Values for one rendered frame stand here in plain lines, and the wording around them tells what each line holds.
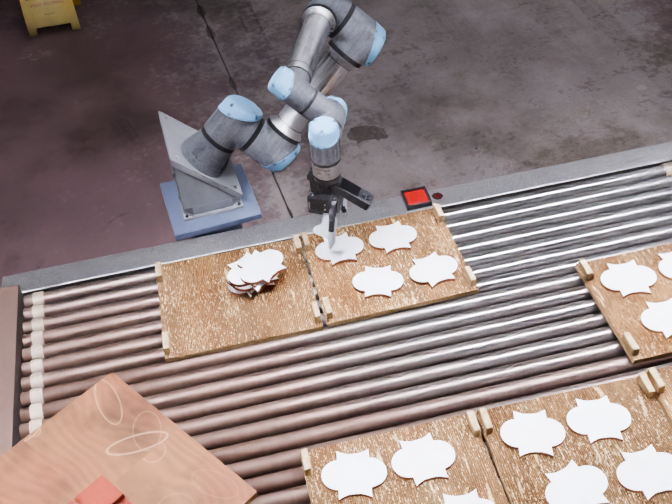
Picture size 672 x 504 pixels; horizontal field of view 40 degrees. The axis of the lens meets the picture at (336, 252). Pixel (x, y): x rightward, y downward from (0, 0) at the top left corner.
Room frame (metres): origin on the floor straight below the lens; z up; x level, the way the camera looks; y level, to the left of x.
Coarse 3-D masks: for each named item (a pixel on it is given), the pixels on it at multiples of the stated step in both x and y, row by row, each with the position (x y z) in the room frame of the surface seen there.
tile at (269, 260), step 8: (256, 256) 1.82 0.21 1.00; (264, 256) 1.82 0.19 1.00; (272, 256) 1.82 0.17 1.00; (280, 256) 1.81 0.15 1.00; (240, 264) 1.80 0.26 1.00; (248, 264) 1.80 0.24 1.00; (256, 264) 1.79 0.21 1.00; (264, 264) 1.79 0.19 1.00; (272, 264) 1.79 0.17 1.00; (280, 264) 1.78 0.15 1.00; (240, 272) 1.77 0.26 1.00; (248, 272) 1.77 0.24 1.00; (256, 272) 1.76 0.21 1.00; (264, 272) 1.76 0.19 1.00; (272, 272) 1.76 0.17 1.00; (280, 272) 1.76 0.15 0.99; (248, 280) 1.74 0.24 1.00; (256, 280) 1.73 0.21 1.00; (264, 280) 1.73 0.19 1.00
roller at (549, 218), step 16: (656, 192) 2.02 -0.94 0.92; (576, 208) 1.98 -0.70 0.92; (592, 208) 1.98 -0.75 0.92; (608, 208) 1.98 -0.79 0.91; (624, 208) 1.98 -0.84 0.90; (496, 224) 1.95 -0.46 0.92; (512, 224) 1.94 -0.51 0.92; (528, 224) 1.94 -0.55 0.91; (544, 224) 1.94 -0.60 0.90; (464, 240) 1.91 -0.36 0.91; (112, 304) 1.78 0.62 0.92; (128, 304) 1.78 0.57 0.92; (144, 304) 1.78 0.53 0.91; (32, 320) 1.75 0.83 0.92; (48, 320) 1.75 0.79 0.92; (64, 320) 1.75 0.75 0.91; (80, 320) 1.75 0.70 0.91
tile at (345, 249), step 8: (336, 240) 1.92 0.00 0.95; (344, 240) 1.91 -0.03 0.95; (352, 240) 1.91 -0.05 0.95; (360, 240) 1.91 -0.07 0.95; (320, 248) 1.89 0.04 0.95; (328, 248) 1.89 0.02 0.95; (336, 248) 1.89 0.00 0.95; (344, 248) 1.88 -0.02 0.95; (352, 248) 1.88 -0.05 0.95; (360, 248) 1.88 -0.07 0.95; (320, 256) 1.86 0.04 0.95; (328, 256) 1.86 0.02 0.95; (336, 256) 1.85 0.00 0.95; (344, 256) 1.85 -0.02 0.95; (352, 256) 1.85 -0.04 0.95; (336, 264) 1.83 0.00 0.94
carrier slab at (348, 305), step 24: (408, 216) 2.00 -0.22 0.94; (432, 216) 1.99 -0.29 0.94; (312, 240) 1.94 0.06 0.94; (432, 240) 1.89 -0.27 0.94; (312, 264) 1.84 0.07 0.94; (360, 264) 1.82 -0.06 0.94; (384, 264) 1.81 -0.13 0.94; (408, 264) 1.81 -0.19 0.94; (336, 288) 1.74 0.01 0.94; (408, 288) 1.72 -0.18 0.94; (456, 288) 1.70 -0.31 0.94; (336, 312) 1.65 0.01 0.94; (360, 312) 1.65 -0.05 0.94; (384, 312) 1.64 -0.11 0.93
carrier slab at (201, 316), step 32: (224, 256) 1.91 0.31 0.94; (288, 256) 1.88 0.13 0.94; (160, 288) 1.81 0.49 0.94; (192, 288) 1.80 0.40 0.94; (224, 288) 1.78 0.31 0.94; (288, 288) 1.76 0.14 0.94; (192, 320) 1.68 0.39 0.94; (224, 320) 1.67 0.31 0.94; (256, 320) 1.66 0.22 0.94; (288, 320) 1.64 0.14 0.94; (192, 352) 1.57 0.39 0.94
